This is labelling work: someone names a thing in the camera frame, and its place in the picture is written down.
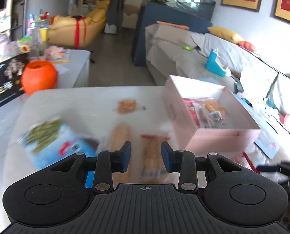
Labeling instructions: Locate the blue tape dispenser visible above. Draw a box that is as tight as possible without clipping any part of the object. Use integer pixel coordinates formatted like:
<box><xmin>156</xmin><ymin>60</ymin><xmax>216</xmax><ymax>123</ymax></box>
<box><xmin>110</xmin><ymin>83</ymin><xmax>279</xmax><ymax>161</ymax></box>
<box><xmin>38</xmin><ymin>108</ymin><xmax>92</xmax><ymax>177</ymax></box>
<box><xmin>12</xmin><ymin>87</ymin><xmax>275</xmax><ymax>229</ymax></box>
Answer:
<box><xmin>205</xmin><ymin>49</ymin><xmax>230</xmax><ymax>77</ymax></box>

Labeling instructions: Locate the red sausage packet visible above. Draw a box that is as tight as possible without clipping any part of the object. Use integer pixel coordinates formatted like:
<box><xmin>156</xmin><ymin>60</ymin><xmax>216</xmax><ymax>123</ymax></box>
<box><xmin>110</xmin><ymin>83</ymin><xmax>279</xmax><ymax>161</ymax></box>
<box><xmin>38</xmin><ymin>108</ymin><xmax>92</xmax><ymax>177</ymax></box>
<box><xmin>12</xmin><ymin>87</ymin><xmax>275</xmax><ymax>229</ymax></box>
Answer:
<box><xmin>182</xmin><ymin>98</ymin><xmax>201</xmax><ymax>128</ymax></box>

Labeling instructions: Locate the pink plush rabbit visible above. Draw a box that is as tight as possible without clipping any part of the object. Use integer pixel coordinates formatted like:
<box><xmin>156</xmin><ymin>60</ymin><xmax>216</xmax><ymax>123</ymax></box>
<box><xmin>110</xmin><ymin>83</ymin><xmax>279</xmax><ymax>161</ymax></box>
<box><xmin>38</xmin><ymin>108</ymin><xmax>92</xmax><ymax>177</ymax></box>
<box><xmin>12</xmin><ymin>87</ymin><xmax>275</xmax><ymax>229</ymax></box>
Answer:
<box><xmin>44</xmin><ymin>46</ymin><xmax>64</xmax><ymax>60</ymax></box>

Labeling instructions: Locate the white printed bag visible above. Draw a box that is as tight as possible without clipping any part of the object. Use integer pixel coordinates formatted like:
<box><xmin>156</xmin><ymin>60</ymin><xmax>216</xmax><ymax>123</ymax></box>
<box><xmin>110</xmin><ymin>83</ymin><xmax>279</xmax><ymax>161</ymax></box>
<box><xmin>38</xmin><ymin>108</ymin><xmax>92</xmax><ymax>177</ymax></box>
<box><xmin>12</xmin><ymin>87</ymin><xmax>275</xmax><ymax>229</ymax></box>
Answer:
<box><xmin>240</xmin><ymin>69</ymin><xmax>278</xmax><ymax>98</ymax></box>

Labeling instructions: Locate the orange pillow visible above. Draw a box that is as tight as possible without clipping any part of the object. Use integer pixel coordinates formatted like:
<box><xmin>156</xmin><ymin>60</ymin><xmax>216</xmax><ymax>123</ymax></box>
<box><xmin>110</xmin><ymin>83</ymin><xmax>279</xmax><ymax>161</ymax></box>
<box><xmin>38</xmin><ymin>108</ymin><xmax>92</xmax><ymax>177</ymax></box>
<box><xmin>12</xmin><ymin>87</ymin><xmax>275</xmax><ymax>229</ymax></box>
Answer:
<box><xmin>238</xmin><ymin>41</ymin><xmax>257</xmax><ymax>52</ymax></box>

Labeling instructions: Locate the yellow cup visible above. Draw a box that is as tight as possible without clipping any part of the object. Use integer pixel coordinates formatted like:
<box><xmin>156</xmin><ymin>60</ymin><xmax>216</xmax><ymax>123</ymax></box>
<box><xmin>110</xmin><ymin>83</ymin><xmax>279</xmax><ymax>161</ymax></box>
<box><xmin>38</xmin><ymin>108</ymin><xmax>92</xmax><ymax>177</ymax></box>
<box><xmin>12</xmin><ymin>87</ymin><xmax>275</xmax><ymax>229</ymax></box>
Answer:
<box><xmin>39</xmin><ymin>27</ymin><xmax>50</xmax><ymax>42</ymax></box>

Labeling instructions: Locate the light blue printed sheet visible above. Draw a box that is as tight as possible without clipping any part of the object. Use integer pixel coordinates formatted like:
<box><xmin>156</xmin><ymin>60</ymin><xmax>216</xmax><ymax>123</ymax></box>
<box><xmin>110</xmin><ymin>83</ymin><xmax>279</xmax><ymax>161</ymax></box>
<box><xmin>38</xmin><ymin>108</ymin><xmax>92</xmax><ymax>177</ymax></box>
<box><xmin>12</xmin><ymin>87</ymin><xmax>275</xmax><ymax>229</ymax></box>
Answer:
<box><xmin>235</xmin><ymin>94</ymin><xmax>282</xmax><ymax>159</ymax></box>

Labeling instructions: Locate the black snack packet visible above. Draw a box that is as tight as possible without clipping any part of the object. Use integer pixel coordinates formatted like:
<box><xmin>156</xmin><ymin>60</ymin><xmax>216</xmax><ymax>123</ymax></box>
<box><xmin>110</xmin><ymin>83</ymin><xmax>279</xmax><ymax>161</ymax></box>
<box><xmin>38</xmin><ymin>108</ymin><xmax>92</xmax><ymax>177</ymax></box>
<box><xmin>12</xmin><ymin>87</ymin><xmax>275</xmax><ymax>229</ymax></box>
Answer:
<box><xmin>0</xmin><ymin>58</ymin><xmax>30</xmax><ymax>110</ymax></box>

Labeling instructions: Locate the orange bolster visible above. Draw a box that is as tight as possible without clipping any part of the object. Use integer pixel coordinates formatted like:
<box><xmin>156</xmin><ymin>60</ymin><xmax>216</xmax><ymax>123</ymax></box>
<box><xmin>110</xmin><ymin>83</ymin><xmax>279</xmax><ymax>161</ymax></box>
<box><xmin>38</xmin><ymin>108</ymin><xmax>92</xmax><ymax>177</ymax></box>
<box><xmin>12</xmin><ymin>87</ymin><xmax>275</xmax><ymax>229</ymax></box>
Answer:
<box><xmin>157</xmin><ymin>21</ymin><xmax>189</xmax><ymax>31</ymax></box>

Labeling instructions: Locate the dark coat on stand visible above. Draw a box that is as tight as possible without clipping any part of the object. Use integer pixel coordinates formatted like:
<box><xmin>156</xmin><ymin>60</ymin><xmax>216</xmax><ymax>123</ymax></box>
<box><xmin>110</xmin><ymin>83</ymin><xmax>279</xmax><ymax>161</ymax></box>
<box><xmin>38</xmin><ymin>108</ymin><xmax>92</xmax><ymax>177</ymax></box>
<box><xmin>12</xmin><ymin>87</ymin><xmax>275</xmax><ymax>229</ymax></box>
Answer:
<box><xmin>91</xmin><ymin>0</ymin><xmax>124</xmax><ymax>27</ymax></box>

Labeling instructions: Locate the small orange snack packet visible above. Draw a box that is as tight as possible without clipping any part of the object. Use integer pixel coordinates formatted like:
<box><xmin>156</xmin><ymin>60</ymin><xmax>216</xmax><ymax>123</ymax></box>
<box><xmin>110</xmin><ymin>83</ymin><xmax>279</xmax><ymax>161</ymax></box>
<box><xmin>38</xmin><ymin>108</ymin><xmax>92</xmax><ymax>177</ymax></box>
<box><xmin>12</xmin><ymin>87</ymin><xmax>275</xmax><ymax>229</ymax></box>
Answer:
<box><xmin>117</xmin><ymin>99</ymin><xmax>145</xmax><ymax>114</ymax></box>

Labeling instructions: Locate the wooden wall shelf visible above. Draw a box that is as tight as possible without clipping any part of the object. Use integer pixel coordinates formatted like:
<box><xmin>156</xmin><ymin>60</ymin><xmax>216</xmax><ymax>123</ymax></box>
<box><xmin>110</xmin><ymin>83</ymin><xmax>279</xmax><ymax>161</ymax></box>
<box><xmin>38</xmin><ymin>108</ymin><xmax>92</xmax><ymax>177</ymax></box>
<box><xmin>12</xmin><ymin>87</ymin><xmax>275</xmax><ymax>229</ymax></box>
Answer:
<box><xmin>11</xmin><ymin>0</ymin><xmax>30</xmax><ymax>39</ymax></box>

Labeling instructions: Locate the blue cabinet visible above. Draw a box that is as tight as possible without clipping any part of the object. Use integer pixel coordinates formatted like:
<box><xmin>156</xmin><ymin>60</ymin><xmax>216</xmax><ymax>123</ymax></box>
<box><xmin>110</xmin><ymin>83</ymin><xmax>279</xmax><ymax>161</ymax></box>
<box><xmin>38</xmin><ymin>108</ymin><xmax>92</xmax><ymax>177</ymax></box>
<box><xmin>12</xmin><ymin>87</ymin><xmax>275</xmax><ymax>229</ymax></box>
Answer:
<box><xmin>131</xmin><ymin>2</ymin><xmax>213</xmax><ymax>67</ymax></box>

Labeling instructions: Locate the pink water bottle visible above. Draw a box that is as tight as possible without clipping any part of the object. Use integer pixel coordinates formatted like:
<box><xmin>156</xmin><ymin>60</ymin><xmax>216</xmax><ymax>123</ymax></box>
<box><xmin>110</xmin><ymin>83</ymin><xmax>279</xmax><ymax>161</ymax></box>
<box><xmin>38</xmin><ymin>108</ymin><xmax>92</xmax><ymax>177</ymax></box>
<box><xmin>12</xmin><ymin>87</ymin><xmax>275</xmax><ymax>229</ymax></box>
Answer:
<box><xmin>27</xmin><ymin>15</ymin><xmax>36</xmax><ymax>37</ymax></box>

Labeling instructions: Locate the pink cardboard box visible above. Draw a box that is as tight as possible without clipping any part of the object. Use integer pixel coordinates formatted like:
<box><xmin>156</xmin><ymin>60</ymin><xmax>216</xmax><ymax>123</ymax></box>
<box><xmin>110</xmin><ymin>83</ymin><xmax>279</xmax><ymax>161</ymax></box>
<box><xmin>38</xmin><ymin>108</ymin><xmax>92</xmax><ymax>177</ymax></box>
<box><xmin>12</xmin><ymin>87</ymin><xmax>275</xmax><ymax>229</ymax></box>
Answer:
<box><xmin>162</xmin><ymin>75</ymin><xmax>262</xmax><ymax>149</ymax></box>

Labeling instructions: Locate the orange pumpkin container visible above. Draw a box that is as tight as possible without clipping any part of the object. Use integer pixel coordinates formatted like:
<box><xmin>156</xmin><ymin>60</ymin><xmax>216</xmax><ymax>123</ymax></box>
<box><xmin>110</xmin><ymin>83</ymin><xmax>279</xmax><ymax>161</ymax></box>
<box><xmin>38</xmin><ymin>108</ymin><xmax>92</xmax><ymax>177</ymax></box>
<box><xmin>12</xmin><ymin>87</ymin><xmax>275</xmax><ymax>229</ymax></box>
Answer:
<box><xmin>21</xmin><ymin>60</ymin><xmax>58</xmax><ymax>95</ymax></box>

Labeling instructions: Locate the grey covered sofa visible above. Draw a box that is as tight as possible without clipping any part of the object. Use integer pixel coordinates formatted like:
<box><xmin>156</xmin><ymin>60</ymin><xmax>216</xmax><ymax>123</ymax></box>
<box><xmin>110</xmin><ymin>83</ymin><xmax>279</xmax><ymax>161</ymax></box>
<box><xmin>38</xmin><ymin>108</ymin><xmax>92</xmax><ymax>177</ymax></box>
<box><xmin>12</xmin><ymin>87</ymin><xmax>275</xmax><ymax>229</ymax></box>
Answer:
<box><xmin>145</xmin><ymin>24</ymin><xmax>290</xmax><ymax>152</ymax></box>

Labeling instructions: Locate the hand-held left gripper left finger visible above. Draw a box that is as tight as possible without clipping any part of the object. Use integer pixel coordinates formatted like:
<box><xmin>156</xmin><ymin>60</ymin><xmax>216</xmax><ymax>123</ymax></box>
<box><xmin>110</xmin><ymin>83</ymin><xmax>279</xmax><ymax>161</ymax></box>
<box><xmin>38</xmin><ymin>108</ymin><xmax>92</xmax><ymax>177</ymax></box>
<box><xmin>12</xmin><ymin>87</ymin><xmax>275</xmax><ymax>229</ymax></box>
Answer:
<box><xmin>49</xmin><ymin>141</ymin><xmax>132</xmax><ymax>193</ymax></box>

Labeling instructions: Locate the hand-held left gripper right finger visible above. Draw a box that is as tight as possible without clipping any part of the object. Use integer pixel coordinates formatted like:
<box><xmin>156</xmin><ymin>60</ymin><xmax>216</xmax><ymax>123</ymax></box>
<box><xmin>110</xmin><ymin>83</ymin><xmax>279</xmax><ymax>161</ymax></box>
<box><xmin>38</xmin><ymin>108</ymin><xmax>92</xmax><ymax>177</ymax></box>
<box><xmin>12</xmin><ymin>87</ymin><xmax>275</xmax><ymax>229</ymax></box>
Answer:
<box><xmin>161</xmin><ymin>141</ymin><xmax>241</xmax><ymax>193</ymax></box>

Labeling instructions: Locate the clear bread packet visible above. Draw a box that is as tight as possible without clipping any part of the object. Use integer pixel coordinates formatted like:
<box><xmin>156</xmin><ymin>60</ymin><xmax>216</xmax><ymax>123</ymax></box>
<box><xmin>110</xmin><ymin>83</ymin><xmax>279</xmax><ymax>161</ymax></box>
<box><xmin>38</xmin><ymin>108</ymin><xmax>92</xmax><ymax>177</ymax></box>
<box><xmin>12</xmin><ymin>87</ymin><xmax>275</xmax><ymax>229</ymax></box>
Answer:
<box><xmin>140</xmin><ymin>134</ymin><xmax>171</xmax><ymax>183</ymax></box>
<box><xmin>108</xmin><ymin>123</ymin><xmax>132</xmax><ymax>183</ymax></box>
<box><xmin>203</xmin><ymin>98</ymin><xmax>226</xmax><ymax>117</ymax></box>

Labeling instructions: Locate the green yellow toy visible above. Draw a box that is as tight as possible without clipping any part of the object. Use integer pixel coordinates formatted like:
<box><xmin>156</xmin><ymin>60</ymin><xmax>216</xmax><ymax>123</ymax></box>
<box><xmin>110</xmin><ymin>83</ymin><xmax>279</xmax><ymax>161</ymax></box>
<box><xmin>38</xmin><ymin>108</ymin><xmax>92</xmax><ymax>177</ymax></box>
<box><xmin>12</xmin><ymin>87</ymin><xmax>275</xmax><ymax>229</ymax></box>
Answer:
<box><xmin>17</xmin><ymin>36</ymin><xmax>34</xmax><ymax>53</ymax></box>

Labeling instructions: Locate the white bin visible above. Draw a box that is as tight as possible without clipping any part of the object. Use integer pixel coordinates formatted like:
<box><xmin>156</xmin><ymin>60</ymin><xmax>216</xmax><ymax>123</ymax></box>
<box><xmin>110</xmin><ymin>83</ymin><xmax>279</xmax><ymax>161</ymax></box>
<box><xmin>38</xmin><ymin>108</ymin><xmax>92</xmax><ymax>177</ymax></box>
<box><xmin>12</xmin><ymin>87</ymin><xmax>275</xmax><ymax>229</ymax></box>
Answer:
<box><xmin>104</xmin><ymin>24</ymin><xmax>117</xmax><ymax>35</ymax></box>

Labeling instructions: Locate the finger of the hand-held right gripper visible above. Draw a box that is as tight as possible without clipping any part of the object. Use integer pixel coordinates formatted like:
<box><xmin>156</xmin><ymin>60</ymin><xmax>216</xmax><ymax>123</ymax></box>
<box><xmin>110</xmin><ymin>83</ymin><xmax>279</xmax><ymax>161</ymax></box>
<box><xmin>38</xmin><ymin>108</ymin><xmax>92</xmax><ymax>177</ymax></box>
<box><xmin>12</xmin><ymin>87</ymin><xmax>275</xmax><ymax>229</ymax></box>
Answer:
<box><xmin>256</xmin><ymin>161</ymin><xmax>290</xmax><ymax>176</ymax></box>

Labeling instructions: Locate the yellow pillow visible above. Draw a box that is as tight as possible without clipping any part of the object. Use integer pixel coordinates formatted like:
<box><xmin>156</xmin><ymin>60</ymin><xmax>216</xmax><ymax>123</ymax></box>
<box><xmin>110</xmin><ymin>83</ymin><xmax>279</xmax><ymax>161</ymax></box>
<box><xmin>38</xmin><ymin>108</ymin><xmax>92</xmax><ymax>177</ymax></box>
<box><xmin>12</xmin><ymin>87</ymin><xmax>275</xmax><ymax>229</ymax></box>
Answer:
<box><xmin>207</xmin><ymin>26</ymin><xmax>245</xmax><ymax>42</ymax></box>

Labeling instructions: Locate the yellow picture book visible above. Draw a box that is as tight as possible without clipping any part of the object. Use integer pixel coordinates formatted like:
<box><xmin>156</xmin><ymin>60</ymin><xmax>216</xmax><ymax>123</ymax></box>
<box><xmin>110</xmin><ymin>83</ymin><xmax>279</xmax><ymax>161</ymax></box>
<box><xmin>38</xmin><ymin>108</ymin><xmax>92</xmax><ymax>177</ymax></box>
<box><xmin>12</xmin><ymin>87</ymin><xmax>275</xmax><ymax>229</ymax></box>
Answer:
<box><xmin>49</xmin><ymin>49</ymin><xmax>71</xmax><ymax>64</ymax></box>

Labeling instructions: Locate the beige chair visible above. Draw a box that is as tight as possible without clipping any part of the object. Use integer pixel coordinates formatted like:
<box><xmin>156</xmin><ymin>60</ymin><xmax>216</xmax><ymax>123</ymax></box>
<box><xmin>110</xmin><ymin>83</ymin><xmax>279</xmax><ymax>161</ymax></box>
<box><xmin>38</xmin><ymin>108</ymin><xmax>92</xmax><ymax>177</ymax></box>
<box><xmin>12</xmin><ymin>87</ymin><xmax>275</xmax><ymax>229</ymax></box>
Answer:
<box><xmin>122</xmin><ymin>5</ymin><xmax>140</xmax><ymax>28</ymax></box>

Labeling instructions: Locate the blue snack packet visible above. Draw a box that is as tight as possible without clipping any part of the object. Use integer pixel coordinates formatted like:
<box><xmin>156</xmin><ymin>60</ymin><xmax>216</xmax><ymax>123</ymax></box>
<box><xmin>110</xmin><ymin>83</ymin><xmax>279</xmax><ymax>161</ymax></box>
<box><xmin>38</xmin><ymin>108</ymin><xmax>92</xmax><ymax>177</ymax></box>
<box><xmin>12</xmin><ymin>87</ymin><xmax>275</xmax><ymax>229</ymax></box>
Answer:
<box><xmin>18</xmin><ymin>118</ymin><xmax>99</xmax><ymax>188</ymax></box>

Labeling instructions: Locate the white low table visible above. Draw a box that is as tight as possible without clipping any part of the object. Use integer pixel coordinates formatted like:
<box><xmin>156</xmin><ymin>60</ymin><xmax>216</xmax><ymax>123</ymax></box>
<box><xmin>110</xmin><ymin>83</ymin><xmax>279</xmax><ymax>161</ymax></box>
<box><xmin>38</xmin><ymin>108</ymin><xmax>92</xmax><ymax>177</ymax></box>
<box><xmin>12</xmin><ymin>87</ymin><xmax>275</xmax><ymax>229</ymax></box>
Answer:
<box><xmin>21</xmin><ymin>49</ymin><xmax>91</xmax><ymax>95</ymax></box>

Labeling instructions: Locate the red white blue packet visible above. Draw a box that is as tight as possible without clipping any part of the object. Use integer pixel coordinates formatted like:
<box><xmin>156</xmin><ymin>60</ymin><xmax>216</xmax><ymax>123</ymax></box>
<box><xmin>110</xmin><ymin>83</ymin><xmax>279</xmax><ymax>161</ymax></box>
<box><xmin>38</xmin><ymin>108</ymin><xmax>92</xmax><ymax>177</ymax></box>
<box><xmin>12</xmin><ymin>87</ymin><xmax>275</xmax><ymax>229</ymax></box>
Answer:
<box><xmin>208</xmin><ymin>111</ymin><xmax>223</xmax><ymax>122</ymax></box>

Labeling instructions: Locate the yellow armchair with red strap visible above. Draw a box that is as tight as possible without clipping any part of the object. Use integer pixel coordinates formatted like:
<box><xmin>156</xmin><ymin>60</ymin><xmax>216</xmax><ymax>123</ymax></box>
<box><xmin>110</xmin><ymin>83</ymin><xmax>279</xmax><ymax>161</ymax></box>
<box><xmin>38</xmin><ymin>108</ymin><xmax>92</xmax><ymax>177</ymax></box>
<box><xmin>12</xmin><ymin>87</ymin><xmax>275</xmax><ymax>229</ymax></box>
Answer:
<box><xmin>48</xmin><ymin>0</ymin><xmax>110</xmax><ymax>49</ymax></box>

